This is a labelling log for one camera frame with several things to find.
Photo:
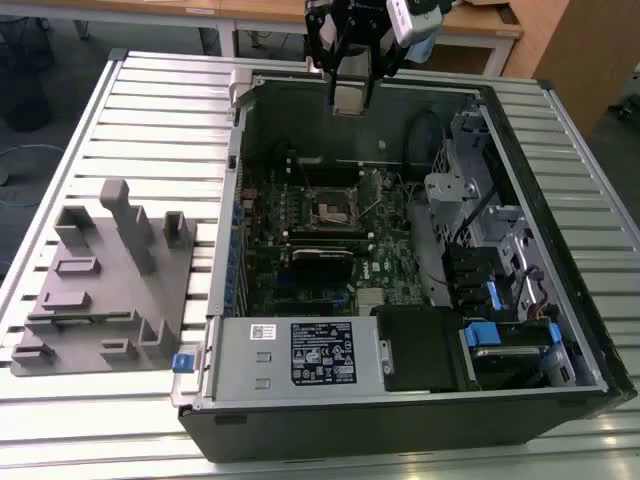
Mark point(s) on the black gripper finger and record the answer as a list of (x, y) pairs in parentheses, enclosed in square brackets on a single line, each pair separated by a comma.
[(320, 40), (387, 55)]

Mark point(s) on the square CPU chip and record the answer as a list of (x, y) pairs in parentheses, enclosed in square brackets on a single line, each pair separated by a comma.
[(352, 97)]

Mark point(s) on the CPU socket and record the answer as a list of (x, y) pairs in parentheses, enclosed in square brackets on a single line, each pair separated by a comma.
[(335, 210)]

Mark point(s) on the grey case latch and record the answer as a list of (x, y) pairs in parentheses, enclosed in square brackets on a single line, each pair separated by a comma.
[(240, 85)]

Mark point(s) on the wooden cabinet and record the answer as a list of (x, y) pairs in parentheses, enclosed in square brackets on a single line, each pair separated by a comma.
[(575, 50)]

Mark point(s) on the green motherboard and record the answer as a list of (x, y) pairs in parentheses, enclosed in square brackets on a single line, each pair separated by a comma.
[(395, 250)]

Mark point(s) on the green RAM stick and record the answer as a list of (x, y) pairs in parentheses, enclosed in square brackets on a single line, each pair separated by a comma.
[(72, 321), (325, 242)]

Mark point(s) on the black graphics card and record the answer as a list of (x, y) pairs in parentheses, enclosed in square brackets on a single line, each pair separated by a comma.
[(320, 270)]

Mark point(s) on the black disk bay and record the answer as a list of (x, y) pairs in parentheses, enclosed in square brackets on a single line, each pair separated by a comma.
[(470, 270)]

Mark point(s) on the silver chipset heatsink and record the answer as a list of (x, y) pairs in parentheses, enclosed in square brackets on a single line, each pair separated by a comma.
[(371, 296)]

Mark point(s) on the black chair base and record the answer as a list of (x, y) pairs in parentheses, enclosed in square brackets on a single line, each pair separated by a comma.
[(625, 107)]

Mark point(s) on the blue disk bay latch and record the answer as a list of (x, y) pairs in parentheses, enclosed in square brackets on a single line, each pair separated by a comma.
[(492, 295)]

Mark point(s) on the hard disk in blue carrier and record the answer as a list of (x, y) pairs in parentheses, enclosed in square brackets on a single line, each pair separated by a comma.
[(481, 334)]

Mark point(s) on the black office chair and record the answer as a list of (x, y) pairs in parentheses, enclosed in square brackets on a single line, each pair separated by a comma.
[(25, 75)]

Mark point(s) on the silver power supply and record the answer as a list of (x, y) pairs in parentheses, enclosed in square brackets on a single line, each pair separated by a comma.
[(240, 360)]

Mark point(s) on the grey parts rack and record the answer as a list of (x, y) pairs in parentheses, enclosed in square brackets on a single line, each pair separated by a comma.
[(115, 300)]

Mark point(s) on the blue power supply latch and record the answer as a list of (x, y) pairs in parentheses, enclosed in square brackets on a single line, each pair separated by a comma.
[(182, 362)]

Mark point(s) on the black PC case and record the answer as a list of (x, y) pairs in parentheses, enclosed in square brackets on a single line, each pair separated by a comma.
[(400, 430)]

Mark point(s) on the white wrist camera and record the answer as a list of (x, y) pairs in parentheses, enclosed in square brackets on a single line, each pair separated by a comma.
[(400, 22)]

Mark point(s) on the wooden desk white frame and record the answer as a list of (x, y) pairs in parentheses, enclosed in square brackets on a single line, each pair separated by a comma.
[(100, 6), (480, 25)]

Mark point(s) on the silver metal bracket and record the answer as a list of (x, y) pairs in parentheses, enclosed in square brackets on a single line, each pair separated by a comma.
[(445, 187)]

